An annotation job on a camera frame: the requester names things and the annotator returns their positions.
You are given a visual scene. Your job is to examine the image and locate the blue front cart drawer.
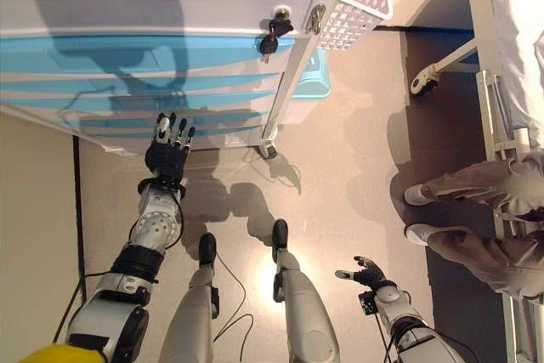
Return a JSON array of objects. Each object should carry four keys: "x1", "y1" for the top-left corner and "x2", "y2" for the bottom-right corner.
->
[
  {"x1": 54, "y1": 110, "x2": 271, "y2": 130},
  {"x1": 80, "y1": 124, "x2": 264, "y2": 147},
  {"x1": 0, "y1": 73, "x2": 284, "y2": 94},
  {"x1": 0, "y1": 35, "x2": 297, "y2": 77},
  {"x1": 0, "y1": 89, "x2": 277, "y2": 111}
]

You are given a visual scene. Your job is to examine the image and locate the white sheeted mattress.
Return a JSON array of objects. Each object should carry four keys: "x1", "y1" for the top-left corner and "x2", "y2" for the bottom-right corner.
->
[{"x1": 484, "y1": 0, "x2": 544, "y2": 139}]

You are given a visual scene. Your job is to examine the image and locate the bed caster wheel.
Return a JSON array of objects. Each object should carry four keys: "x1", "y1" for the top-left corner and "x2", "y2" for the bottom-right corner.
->
[{"x1": 410, "y1": 65, "x2": 439, "y2": 96}]

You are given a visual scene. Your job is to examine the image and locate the grey robot leg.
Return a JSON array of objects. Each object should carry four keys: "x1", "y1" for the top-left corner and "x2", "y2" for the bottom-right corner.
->
[
  {"x1": 271, "y1": 218, "x2": 341, "y2": 363},
  {"x1": 159, "y1": 233, "x2": 222, "y2": 363}
]

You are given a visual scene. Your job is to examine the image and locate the grey robot right leg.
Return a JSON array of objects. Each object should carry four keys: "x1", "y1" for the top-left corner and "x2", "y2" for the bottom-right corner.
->
[{"x1": 271, "y1": 218, "x2": 341, "y2": 363}]

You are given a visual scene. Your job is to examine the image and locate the yellow shoulder cover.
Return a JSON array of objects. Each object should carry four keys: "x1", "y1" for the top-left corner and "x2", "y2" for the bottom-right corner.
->
[{"x1": 16, "y1": 339, "x2": 107, "y2": 363}]

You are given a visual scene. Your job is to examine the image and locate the white blue medical cart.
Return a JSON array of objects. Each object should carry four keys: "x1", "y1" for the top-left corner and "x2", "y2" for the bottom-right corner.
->
[{"x1": 0, "y1": 0, "x2": 392, "y2": 160}]

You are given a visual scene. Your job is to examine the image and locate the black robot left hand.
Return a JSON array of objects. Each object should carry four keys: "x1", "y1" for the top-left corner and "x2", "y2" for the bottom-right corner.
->
[{"x1": 144, "y1": 111, "x2": 196, "y2": 189}]

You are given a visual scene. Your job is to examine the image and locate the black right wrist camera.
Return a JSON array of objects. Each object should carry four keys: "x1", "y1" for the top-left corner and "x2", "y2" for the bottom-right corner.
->
[{"x1": 358, "y1": 290, "x2": 379, "y2": 317}]

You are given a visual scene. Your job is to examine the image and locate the person in grey trousers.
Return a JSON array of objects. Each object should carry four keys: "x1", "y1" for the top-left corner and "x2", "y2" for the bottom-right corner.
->
[{"x1": 403, "y1": 154, "x2": 544, "y2": 300}]

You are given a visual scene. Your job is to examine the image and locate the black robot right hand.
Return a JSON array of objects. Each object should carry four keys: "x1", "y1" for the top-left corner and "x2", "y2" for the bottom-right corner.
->
[{"x1": 334, "y1": 255, "x2": 390, "y2": 292}]

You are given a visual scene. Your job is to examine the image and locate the black floor cable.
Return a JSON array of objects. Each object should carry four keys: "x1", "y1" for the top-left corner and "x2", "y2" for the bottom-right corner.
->
[{"x1": 212, "y1": 252, "x2": 256, "y2": 347}]

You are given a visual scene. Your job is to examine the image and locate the white lattice basket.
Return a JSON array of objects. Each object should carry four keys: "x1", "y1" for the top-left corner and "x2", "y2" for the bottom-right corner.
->
[{"x1": 316, "y1": 0, "x2": 394, "y2": 50}]

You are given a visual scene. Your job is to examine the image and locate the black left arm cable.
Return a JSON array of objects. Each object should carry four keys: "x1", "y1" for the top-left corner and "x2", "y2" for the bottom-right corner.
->
[{"x1": 53, "y1": 269, "x2": 116, "y2": 343}]

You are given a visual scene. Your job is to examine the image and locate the black cart keys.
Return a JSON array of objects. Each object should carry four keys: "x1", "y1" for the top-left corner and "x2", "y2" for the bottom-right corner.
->
[{"x1": 258, "y1": 18, "x2": 294, "y2": 65}]

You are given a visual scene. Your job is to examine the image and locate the white shoe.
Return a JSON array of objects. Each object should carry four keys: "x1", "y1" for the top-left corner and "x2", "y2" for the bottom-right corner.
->
[
  {"x1": 403, "y1": 184, "x2": 433, "y2": 207},
  {"x1": 405, "y1": 222, "x2": 439, "y2": 247}
]

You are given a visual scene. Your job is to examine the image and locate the silver cart latch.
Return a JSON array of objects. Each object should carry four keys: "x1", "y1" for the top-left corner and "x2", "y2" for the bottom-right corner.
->
[{"x1": 304, "y1": 3, "x2": 326, "y2": 35}]

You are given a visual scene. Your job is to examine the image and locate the white bin blue lid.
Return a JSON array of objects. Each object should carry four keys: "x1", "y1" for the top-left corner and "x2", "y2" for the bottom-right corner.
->
[{"x1": 280, "y1": 48, "x2": 332, "y2": 126}]

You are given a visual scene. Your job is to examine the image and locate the grey robot left leg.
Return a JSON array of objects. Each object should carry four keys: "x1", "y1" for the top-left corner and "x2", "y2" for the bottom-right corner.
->
[{"x1": 159, "y1": 233, "x2": 222, "y2": 363}]

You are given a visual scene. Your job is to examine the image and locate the cream hospital bed frame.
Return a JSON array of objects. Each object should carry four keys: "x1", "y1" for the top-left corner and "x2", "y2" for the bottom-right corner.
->
[{"x1": 410, "y1": 0, "x2": 544, "y2": 363}]

